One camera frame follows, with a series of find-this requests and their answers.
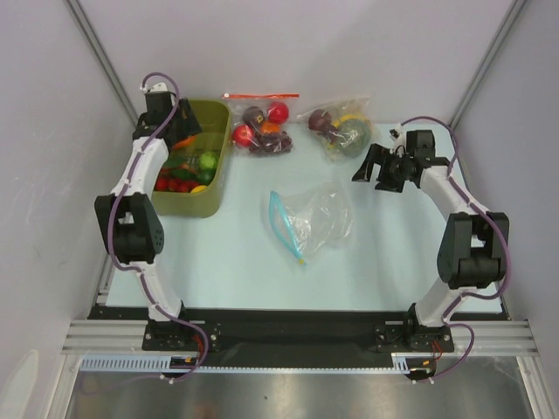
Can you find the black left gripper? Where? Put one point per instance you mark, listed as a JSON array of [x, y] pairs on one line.
[[189, 127]]

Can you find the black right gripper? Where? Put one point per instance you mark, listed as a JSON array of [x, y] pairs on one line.
[[386, 170]]

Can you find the orange fake fruit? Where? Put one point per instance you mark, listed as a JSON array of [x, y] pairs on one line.
[[185, 143]]

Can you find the green fake fruit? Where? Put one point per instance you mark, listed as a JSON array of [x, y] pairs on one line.
[[208, 161]]

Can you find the yellow fake lemon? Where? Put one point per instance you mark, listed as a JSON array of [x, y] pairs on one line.
[[198, 189]]

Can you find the clear zip top bag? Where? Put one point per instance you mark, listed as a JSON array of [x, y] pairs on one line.
[[306, 222]]

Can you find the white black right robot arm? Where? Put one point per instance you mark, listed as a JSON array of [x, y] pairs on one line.
[[473, 253]]

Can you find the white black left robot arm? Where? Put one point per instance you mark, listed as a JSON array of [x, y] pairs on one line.
[[131, 229]]

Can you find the clear bag with melon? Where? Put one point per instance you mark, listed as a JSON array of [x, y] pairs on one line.
[[343, 127]]

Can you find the red fake strawberries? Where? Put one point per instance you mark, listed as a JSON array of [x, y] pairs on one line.
[[176, 175]]

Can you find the red zip bag of food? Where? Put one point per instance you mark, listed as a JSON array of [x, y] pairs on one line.
[[258, 126]]

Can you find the olive green plastic bin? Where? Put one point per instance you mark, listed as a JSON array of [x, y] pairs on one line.
[[214, 117]]

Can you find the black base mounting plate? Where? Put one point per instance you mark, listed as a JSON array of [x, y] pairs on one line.
[[389, 322]]

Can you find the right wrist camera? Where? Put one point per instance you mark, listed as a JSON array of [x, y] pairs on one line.
[[399, 138]]

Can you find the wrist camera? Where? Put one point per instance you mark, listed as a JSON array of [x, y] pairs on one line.
[[399, 138], [155, 89]]

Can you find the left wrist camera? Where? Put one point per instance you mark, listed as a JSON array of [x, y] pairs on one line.
[[155, 89]]

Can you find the white cable duct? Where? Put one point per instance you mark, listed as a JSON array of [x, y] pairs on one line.
[[168, 363]]

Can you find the aluminium frame rail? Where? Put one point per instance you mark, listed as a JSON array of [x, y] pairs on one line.
[[510, 338]]

